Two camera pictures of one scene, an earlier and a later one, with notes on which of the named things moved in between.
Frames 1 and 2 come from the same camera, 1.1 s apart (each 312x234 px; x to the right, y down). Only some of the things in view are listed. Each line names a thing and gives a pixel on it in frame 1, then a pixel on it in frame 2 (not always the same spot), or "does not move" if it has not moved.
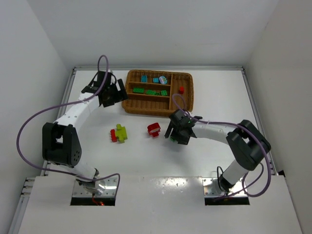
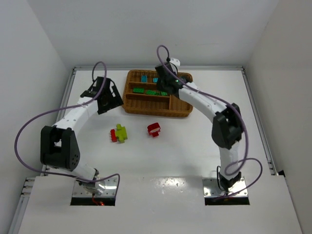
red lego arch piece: (154, 129) does not move
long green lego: (138, 90) does not move
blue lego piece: (144, 78) does not move
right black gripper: (177, 133) → (162, 81)
